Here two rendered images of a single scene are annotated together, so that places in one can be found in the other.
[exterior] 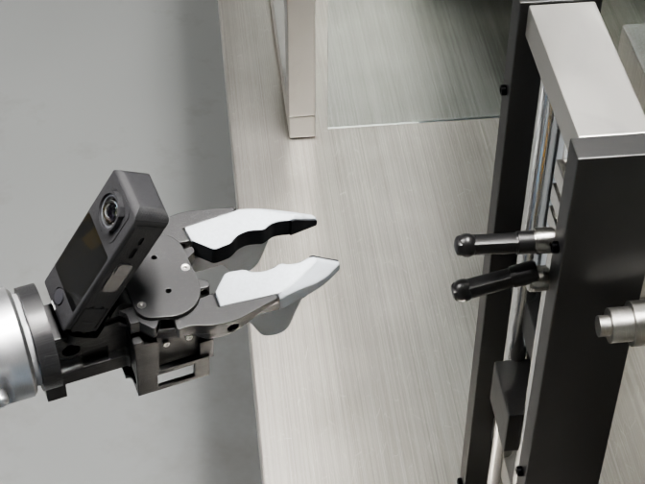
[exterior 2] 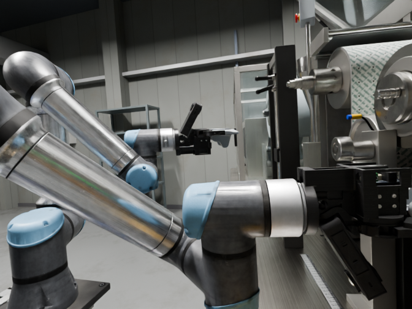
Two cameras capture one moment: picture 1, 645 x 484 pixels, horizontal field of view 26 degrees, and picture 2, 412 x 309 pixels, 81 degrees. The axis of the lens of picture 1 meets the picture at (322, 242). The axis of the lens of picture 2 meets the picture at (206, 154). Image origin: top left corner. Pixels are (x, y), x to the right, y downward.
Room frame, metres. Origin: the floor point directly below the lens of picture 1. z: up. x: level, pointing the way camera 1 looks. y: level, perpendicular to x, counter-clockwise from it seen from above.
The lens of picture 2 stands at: (-0.12, -0.08, 1.20)
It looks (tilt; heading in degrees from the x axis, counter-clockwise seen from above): 3 degrees down; 13
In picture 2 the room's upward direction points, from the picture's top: 4 degrees counter-clockwise
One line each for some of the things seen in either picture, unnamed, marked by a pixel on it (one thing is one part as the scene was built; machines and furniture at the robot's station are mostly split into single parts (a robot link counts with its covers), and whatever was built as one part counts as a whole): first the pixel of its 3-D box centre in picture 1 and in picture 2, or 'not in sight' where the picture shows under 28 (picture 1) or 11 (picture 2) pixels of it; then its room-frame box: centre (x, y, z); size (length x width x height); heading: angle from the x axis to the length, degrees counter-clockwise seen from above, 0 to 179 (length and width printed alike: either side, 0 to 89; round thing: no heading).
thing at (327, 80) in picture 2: not in sight; (324, 81); (0.54, -0.24, 1.33); 0.06 x 0.06 x 0.06; 6
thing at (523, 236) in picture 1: (498, 243); (263, 78); (0.56, -0.10, 1.36); 0.05 x 0.01 x 0.01; 96
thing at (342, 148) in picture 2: not in sight; (341, 148); (0.32, -0.21, 1.18); 0.04 x 0.02 x 0.04; 6
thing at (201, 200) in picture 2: not in sight; (225, 211); (0.20, -0.03, 1.11); 0.11 x 0.08 x 0.09; 96
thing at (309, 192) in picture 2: not in sight; (347, 199); (0.22, -0.18, 1.12); 0.12 x 0.08 x 0.09; 96
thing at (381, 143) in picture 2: not in sight; (368, 222); (0.32, -0.25, 1.05); 0.06 x 0.05 x 0.31; 96
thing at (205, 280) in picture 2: not in sight; (223, 274); (0.21, -0.02, 1.01); 0.11 x 0.08 x 0.11; 44
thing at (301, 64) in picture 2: not in sight; (312, 65); (1.02, -0.32, 1.50); 0.14 x 0.14 x 0.06
